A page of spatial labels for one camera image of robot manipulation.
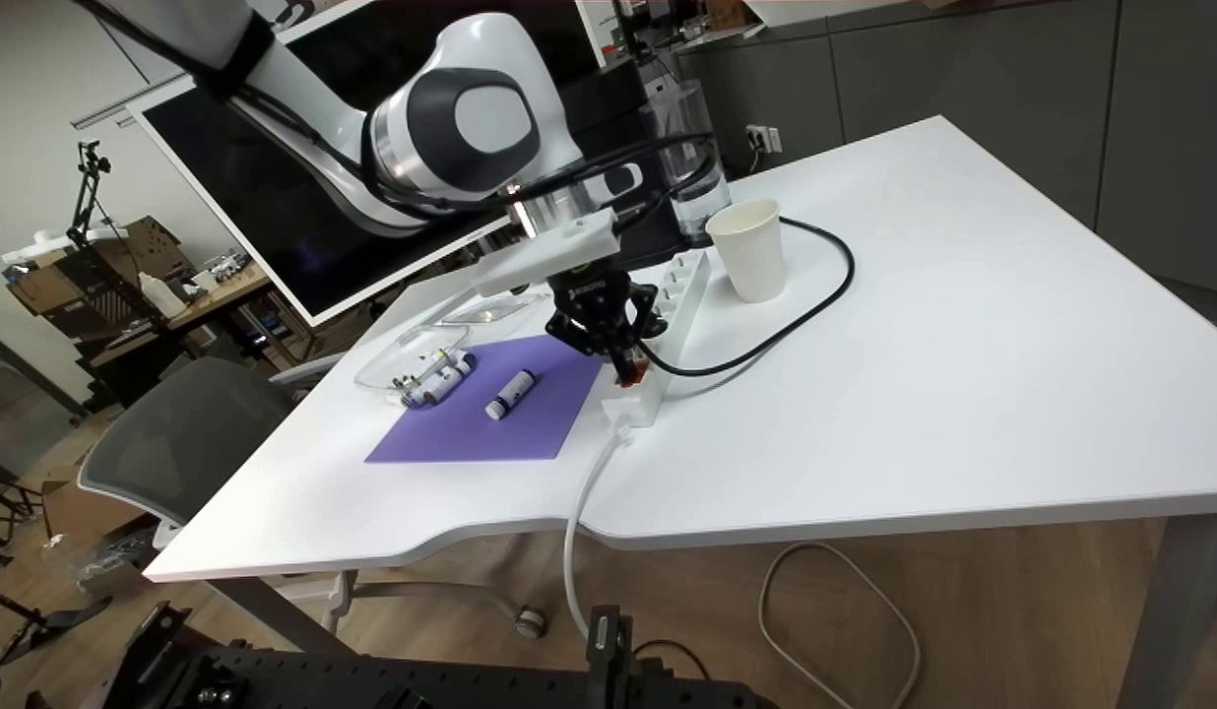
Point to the white caster wheel base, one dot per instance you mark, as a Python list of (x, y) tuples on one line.
[(424, 591)]

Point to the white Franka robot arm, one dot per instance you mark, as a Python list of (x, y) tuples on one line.
[(491, 118)]

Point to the white paper cup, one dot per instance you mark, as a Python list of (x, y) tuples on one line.
[(750, 258)]

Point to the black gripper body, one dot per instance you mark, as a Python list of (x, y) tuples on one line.
[(609, 308)]

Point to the black coffee machine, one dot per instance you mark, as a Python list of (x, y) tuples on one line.
[(609, 105)]

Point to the black perforated breadboard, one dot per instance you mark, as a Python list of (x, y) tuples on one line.
[(371, 676)]

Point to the white power strip orange switch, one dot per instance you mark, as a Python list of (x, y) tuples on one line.
[(631, 405)]

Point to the grey mesh office chair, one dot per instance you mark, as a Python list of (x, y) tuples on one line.
[(185, 433)]

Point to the black camera tripod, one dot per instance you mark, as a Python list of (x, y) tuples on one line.
[(93, 164)]

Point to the white marker purple cap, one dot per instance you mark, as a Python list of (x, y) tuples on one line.
[(508, 396)]

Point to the purple paper mat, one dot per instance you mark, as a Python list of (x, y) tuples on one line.
[(491, 438)]

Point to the wooden background desk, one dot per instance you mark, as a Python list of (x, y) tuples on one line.
[(119, 258)]

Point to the white framed monitor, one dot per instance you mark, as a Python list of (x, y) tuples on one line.
[(259, 211)]

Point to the white wall socket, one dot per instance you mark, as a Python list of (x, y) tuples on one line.
[(767, 139)]

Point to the white marker in container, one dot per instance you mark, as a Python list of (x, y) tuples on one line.
[(445, 373), (415, 390)]

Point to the grey metal table leg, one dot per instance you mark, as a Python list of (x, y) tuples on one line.
[(274, 605), (1179, 617)]

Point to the clear plastic container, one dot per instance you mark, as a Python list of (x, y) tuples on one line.
[(382, 361)]

